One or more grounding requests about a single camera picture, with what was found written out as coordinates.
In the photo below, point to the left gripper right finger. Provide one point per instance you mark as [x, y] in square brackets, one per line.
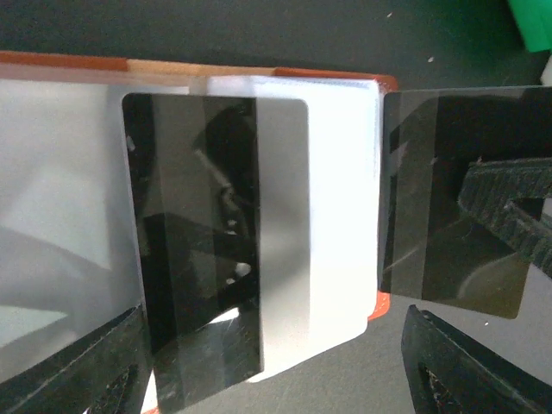
[449, 372]

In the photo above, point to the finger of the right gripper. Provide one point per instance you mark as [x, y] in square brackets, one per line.
[490, 194]

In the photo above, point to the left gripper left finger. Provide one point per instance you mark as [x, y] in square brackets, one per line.
[106, 371]

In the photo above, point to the black credit card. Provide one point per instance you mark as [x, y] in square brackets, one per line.
[221, 201]
[432, 250]

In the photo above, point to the brown leather card holder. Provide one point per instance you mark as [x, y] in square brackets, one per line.
[69, 261]

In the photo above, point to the white bin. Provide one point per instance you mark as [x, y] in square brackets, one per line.
[546, 76]

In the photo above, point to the green bin middle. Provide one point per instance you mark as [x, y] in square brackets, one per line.
[533, 19]

